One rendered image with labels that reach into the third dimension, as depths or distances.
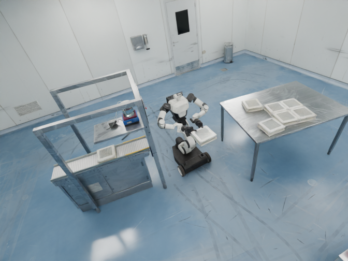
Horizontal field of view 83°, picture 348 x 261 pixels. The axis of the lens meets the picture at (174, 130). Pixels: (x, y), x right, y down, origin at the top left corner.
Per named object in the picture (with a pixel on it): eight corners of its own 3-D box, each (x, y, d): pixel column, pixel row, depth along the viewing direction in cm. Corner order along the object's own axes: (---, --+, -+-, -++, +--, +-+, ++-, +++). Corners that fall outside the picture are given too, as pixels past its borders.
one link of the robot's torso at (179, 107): (165, 115, 319) (161, 96, 296) (183, 107, 329) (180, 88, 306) (174, 124, 298) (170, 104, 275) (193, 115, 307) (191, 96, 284)
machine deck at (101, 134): (139, 114, 273) (139, 111, 271) (145, 129, 244) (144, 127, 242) (95, 127, 264) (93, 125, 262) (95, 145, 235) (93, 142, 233)
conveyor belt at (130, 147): (147, 140, 298) (146, 138, 295) (150, 151, 278) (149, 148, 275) (54, 170, 278) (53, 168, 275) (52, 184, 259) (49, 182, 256)
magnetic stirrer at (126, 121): (137, 113, 268) (135, 107, 262) (140, 121, 252) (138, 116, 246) (122, 117, 265) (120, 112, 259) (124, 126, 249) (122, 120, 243)
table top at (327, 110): (295, 82, 359) (295, 80, 357) (354, 113, 274) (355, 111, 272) (219, 104, 341) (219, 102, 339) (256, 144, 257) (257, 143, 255)
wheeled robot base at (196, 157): (168, 154, 382) (164, 141, 361) (190, 143, 397) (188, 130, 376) (184, 176, 336) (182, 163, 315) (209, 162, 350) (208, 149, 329)
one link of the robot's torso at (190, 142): (186, 148, 322) (174, 122, 322) (195, 144, 327) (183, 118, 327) (189, 148, 307) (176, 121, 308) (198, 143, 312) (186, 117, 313)
